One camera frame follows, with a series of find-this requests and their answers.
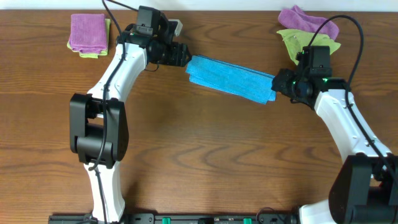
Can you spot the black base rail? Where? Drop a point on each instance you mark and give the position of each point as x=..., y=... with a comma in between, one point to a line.
x=149, y=218

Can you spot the crumpled purple cloth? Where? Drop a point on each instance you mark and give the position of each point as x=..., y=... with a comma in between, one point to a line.
x=295, y=18

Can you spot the blue microfiber cloth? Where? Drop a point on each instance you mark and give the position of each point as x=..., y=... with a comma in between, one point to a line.
x=231, y=78

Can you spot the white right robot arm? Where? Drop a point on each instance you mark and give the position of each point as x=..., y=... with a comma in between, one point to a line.
x=364, y=190

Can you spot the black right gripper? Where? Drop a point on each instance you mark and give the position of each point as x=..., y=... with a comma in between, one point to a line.
x=280, y=81

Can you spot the folded purple cloth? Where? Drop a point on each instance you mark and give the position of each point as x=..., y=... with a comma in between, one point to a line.
x=88, y=32

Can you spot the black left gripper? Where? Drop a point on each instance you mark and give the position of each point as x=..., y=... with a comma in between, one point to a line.
x=179, y=53

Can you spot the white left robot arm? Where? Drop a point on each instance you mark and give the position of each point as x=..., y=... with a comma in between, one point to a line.
x=98, y=122

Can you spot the crumpled green cloth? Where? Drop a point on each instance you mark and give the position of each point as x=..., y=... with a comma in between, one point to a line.
x=295, y=40

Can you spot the folded green cloth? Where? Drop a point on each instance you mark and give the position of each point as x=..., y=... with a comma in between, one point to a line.
x=93, y=55

